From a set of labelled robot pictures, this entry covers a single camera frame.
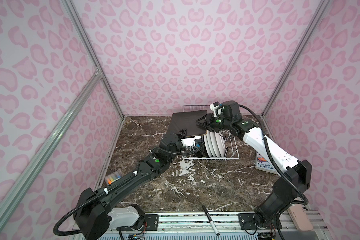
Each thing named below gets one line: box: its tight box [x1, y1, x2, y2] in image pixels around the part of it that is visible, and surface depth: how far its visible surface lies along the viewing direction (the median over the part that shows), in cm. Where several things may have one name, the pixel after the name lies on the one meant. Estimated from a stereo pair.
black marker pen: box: [202, 204, 220, 236], surface depth 75 cm
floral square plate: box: [194, 138, 205, 156], surface depth 65 cm
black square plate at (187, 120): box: [168, 110, 208, 137], surface depth 78 cm
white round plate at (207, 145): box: [203, 134, 213, 158], surface depth 86 cm
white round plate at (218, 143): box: [214, 131, 222, 158], surface depth 87 cm
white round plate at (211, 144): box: [208, 131, 217, 158], surface depth 86 cm
